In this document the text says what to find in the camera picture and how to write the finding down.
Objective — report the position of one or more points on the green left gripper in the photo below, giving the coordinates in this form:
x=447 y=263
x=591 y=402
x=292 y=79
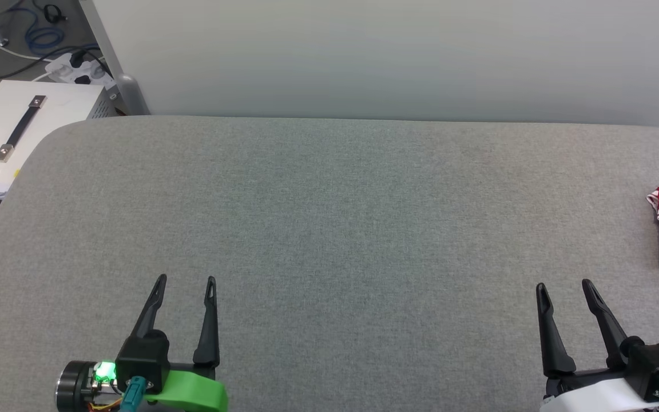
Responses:
x=192 y=392

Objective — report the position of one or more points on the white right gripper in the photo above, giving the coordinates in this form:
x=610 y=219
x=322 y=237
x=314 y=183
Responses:
x=592 y=397

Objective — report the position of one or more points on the white equipment box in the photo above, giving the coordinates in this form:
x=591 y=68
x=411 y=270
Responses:
x=55 y=114

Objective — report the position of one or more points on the white power strip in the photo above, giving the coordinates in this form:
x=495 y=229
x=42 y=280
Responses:
x=72 y=67

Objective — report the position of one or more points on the white partition panel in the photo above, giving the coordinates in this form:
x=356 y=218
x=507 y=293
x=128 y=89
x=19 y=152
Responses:
x=392 y=57

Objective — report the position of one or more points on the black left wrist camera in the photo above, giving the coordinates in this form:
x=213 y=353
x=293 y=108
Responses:
x=143 y=357

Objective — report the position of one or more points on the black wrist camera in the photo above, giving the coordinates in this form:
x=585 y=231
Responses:
x=658 y=366
x=143 y=357

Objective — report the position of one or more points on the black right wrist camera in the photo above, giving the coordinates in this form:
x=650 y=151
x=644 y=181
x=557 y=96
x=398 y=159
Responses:
x=658 y=366

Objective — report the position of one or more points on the grey panel support post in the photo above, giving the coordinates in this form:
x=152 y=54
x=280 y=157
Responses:
x=112 y=57

